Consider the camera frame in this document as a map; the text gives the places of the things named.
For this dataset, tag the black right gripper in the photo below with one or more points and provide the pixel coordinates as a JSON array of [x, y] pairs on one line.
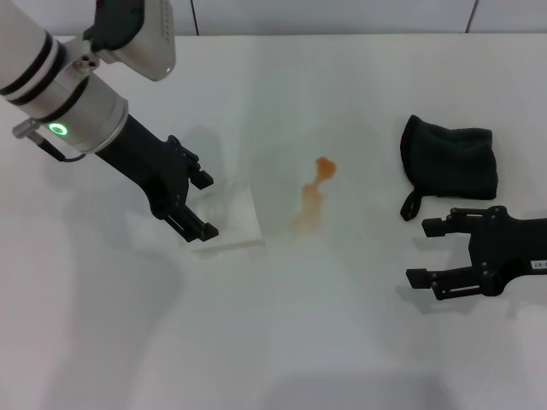
[[504, 247]]

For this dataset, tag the white paper cup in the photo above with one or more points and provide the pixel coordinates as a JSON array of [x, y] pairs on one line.
[[243, 222]]

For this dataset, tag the brown water stain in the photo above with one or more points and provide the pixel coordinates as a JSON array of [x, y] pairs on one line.
[[309, 205]]

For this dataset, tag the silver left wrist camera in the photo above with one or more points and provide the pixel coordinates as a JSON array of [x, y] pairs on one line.
[[145, 38]]

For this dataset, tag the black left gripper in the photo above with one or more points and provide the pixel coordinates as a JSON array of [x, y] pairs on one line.
[[145, 162]]

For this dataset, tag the dark blue rag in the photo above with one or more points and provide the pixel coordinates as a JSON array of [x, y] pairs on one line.
[[453, 166]]

